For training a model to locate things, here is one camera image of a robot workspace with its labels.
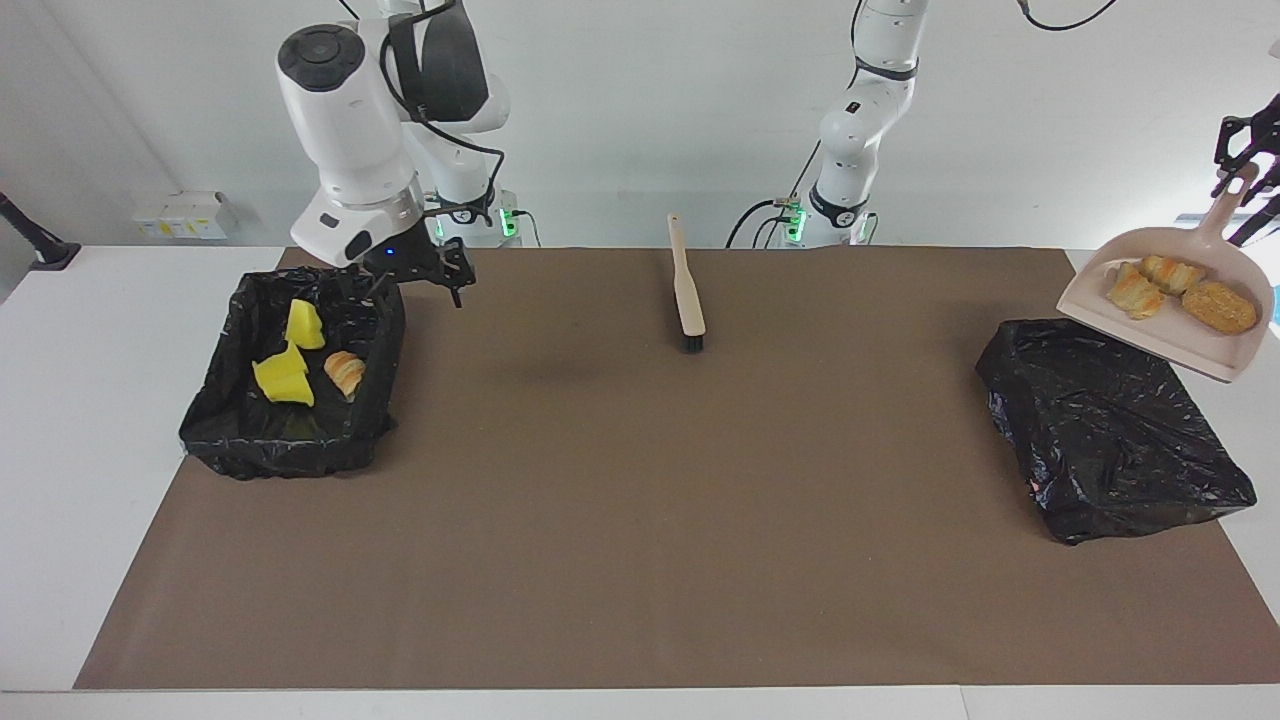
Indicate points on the black stand post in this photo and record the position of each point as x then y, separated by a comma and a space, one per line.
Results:
1258, 220
40, 245

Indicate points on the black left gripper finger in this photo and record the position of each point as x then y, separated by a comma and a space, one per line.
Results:
1270, 175
1230, 150

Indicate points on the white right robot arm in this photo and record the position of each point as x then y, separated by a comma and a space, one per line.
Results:
350, 130

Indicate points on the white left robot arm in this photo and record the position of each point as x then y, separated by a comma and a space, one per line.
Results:
860, 130

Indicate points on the striped croissant piece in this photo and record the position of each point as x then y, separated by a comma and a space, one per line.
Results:
1135, 293

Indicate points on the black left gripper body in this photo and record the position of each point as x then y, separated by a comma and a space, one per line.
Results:
1268, 125

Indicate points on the striped bread roll piece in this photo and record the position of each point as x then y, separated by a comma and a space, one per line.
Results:
1175, 273

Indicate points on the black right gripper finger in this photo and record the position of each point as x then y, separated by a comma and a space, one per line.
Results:
383, 287
458, 275

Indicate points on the white box with yellow label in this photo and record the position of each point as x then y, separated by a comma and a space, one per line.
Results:
180, 215

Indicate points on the beige plastic dustpan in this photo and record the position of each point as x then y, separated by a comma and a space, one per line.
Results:
1180, 340

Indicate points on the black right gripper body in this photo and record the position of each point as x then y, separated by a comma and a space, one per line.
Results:
405, 260

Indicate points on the open bin with black liner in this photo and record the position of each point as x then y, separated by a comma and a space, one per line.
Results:
300, 430

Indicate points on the brown oval bread roll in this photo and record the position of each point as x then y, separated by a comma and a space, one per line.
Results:
1220, 307

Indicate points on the beige bread chunk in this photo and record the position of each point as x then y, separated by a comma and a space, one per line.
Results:
345, 372

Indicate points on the beige brush with black bristles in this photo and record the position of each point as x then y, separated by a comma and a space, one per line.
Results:
687, 290

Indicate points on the brown table mat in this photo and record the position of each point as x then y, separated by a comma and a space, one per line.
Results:
600, 620

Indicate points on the bin covered with black bag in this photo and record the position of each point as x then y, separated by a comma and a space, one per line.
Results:
1110, 430

